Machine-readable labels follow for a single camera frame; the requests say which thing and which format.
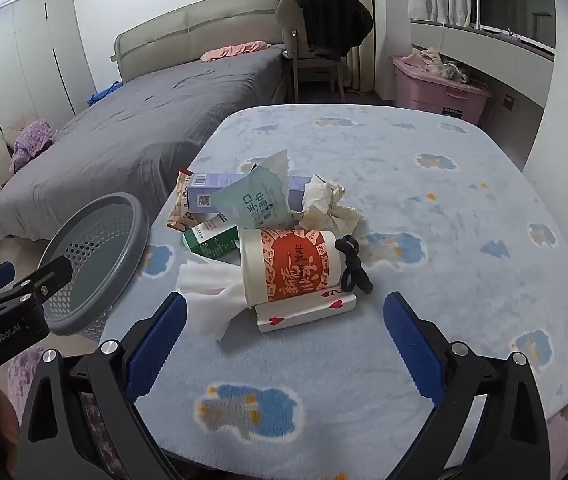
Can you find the grey perforated plastic basket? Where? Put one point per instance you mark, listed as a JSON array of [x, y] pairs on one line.
[[114, 220]]

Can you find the metal drying rack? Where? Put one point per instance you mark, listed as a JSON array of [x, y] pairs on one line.
[[476, 2]]

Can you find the white tissue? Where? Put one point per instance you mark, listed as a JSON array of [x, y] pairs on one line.
[[206, 300]]

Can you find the white window ledge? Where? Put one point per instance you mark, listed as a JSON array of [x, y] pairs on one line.
[[488, 55]]

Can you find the red and white paper cup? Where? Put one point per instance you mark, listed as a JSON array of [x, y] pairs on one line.
[[294, 265]]

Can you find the white playing card box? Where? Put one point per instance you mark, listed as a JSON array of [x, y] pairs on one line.
[[304, 312]]

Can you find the purple cardboard box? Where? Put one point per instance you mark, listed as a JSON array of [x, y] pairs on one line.
[[203, 191]]

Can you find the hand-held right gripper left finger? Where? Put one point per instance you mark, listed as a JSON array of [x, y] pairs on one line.
[[159, 341]]

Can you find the pink plastic storage box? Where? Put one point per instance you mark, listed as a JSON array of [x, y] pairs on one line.
[[438, 97]]

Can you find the beige wooden chair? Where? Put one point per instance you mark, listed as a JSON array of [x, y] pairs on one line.
[[309, 67]]

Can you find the green and white medicine box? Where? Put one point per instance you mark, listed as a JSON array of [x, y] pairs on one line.
[[211, 242]]

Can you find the teal wet wipe packet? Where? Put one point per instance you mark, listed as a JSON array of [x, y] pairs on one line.
[[254, 202]]

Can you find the crumpled cream paper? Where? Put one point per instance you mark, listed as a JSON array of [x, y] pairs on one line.
[[326, 205]]

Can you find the pink cloth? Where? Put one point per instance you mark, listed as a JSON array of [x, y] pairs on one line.
[[234, 51]]

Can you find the red and cream snack packet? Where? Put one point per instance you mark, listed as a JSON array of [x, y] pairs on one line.
[[180, 200]]

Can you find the purple knitted blanket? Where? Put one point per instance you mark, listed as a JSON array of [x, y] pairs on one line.
[[31, 145]]

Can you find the blue cloth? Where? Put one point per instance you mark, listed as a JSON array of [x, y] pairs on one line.
[[104, 94]]

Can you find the pile of light clothes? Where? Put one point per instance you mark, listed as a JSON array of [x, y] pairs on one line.
[[438, 62]]

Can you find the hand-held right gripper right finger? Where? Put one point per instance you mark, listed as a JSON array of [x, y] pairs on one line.
[[411, 345]]

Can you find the beige curtain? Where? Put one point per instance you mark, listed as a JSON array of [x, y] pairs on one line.
[[363, 20]]

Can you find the white wardrobe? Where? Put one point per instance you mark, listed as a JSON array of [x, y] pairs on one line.
[[24, 60]]

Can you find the black jacket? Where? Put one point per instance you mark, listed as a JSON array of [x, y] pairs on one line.
[[331, 20]]

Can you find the bed with grey sheet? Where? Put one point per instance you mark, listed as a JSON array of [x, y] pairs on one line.
[[139, 125]]

